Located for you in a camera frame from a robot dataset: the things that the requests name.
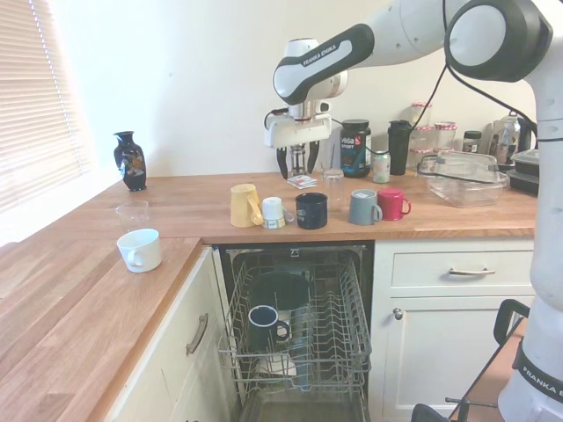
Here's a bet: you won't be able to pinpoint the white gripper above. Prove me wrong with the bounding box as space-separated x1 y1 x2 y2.
262 114 333 179

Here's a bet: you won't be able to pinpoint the navy mug with white print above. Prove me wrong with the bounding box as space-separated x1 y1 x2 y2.
294 192 330 230

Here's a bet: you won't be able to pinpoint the small white labelled mug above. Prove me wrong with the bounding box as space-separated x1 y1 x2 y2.
262 196 296 230

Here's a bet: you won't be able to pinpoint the yellow mug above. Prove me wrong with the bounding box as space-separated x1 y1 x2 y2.
230 183 265 229

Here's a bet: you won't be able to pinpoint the grey mug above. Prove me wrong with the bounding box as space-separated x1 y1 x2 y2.
349 188 384 226

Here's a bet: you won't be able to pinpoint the red mug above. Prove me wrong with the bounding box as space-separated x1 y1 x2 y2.
377 187 413 222

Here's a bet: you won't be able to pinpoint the open built-in dishwasher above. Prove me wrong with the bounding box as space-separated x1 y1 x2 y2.
218 240 377 422

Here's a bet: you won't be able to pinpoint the navy mug white rim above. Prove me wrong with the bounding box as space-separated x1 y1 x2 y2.
247 305 291 353

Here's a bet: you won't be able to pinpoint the steel glass French press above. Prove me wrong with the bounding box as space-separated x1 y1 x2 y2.
288 144 309 177

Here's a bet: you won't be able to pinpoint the red white sachet packets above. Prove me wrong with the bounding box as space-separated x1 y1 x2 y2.
287 173 320 190

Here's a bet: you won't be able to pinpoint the clear drinking glass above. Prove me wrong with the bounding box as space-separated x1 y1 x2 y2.
322 169 346 212
319 147 339 173
114 200 150 236

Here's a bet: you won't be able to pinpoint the black protein powder tub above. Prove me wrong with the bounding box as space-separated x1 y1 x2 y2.
340 118 373 179

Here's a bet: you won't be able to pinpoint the green white drink can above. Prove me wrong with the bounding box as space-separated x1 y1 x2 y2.
372 150 391 185

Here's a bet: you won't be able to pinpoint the black shaker bottle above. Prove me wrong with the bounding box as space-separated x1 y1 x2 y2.
386 119 413 176

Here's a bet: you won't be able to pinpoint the large glass jar gingham lid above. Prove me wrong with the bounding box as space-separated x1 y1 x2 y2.
434 121 457 153

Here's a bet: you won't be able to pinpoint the clear plastic lidded container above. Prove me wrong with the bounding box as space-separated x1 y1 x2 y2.
416 150 510 208

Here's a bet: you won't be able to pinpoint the black painted vase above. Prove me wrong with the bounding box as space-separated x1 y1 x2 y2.
112 130 148 193

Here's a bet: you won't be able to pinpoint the dark lidded spice jar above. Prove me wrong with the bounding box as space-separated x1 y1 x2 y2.
462 130 484 154

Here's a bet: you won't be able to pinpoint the wide white cup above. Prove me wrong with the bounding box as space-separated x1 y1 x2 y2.
116 228 163 274

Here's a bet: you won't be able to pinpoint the translucent bluish tumbler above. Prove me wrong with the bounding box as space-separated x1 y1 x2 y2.
289 307 316 390

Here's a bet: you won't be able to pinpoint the white bowl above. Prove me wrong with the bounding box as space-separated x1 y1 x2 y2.
257 358 300 378

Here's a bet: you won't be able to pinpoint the stainless steel kettle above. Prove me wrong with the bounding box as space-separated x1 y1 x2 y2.
486 112 537 164

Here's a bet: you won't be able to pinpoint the black plastic food container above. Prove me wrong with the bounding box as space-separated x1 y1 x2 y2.
506 169 540 198
509 149 540 175

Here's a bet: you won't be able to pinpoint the white kitchen base cabinet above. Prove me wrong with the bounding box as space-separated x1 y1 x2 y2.
90 245 234 422
373 236 540 422

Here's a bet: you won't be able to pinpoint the black clamp stand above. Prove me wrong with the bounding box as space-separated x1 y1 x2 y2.
411 298 531 422

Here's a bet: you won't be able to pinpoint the tan slatted window blind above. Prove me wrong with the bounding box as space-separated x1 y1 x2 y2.
0 0 96 247

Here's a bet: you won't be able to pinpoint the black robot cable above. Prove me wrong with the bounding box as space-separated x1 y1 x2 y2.
263 61 540 142

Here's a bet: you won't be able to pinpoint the grey wire dishwasher rack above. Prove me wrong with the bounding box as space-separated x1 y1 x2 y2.
217 250 374 395

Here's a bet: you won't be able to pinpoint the metal bar drawer handle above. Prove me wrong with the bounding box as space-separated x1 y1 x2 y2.
185 312 209 356
448 266 496 278

